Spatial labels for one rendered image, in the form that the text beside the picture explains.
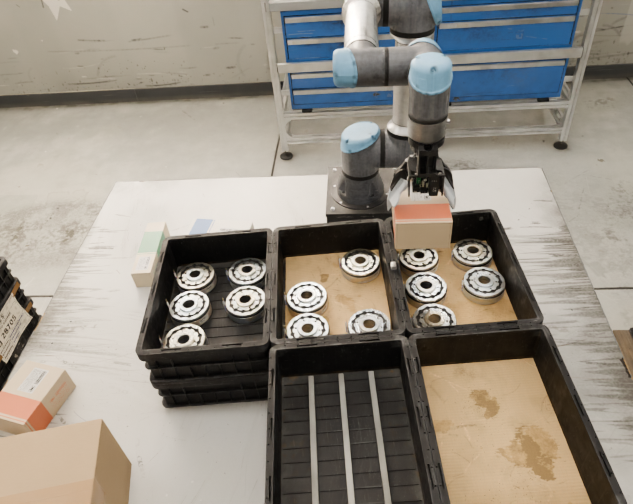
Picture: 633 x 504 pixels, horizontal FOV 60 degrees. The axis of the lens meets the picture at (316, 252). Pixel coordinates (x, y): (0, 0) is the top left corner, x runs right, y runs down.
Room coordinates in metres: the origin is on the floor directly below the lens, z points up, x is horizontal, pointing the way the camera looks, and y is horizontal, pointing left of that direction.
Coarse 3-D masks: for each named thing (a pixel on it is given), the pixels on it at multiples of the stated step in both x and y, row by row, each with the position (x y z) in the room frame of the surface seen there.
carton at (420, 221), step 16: (416, 192) 0.99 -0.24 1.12; (400, 208) 0.94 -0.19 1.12; (416, 208) 0.93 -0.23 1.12; (432, 208) 0.93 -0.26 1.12; (448, 208) 0.92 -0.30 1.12; (400, 224) 0.89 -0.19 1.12; (416, 224) 0.88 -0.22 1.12; (432, 224) 0.88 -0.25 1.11; (448, 224) 0.87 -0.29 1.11; (400, 240) 0.89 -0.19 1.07; (416, 240) 0.88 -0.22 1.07; (432, 240) 0.88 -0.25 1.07; (448, 240) 0.87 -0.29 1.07
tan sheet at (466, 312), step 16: (448, 256) 1.07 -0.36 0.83; (448, 272) 1.01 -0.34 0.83; (464, 272) 1.00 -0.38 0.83; (448, 288) 0.95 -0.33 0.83; (448, 304) 0.90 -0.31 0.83; (464, 304) 0.89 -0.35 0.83; (480, 304) 0.89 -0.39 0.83; (496, 304) 0.88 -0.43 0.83; (464, 320) 0.84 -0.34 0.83; (480, 320) 0.84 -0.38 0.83; (496, 320) 0.83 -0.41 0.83
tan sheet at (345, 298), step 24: (288, 264) 1.10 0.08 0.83; (312, 264) 1.09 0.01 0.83; (336, 264) 1.08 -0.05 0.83; (288, 288) 1.01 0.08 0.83; (336, 288) 0.99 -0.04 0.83; (360, 288) 0.98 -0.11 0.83; (384, 288) 0.97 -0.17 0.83; (288, 312) 0.93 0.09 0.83; (336, 312) 0.91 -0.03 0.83; (384, 312) 0.89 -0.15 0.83
